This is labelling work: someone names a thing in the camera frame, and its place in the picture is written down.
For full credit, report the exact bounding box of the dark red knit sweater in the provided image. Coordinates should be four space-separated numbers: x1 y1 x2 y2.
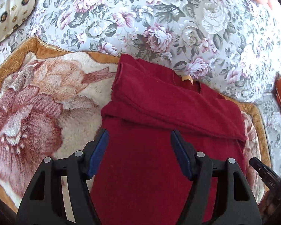
91 54 247 224

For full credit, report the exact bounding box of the person's right hand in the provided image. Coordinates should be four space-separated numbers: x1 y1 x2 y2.
258 190 281 224

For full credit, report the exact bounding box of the floral plush fleece blanket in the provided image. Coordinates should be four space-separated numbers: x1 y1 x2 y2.
0 39 269 224

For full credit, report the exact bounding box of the floral bed quilt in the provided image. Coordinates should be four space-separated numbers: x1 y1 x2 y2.
0 0 281 175

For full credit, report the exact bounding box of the cream patterned pillow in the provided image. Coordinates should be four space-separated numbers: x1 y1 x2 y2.
0 0 37 50

